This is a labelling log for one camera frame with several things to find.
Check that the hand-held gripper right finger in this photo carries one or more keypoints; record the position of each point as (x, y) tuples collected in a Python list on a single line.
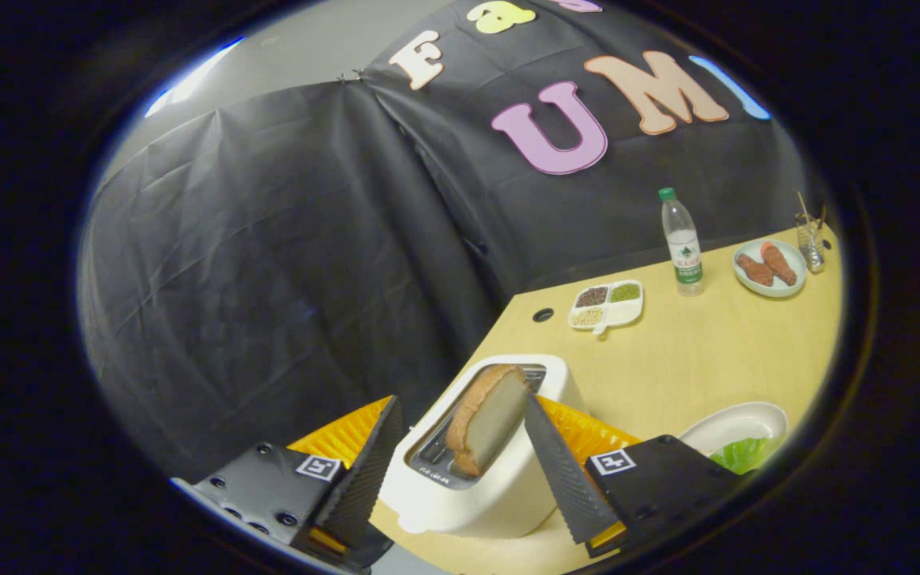
[(564, 471)]

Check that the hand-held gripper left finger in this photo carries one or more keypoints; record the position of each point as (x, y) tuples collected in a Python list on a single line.
[(364, 479)]

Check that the toasted bread slice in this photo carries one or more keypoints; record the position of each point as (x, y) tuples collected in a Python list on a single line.
[(488, 419)]

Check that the green lettuce leaf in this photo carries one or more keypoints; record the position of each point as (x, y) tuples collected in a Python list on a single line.
[(747, 455)]

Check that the white toaster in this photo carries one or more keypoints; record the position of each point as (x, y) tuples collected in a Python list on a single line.
[(468, 503)]

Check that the black table grommet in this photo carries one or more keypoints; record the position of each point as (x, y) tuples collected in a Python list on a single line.
[(542, 315)]

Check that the white divided bean dish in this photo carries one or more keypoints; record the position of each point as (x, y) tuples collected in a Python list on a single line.
[(608, 305)]

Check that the white round bowl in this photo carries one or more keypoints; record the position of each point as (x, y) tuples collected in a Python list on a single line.
[(735, 419)]

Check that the black backdrop cloth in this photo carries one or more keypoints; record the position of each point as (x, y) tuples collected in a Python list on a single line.
[(268, 279)]

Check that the clear plastic water bottle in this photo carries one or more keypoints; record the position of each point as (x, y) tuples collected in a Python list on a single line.
[(682, 247)]

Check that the pale green round plate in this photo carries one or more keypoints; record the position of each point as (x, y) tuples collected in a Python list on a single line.
[(771, 291)]

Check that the square utensil holder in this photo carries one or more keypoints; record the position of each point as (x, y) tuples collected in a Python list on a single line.
[(810, 247)]

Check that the wooden stick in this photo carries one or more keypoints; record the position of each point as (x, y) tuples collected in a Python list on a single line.
[(804, 209), (821, 219)]

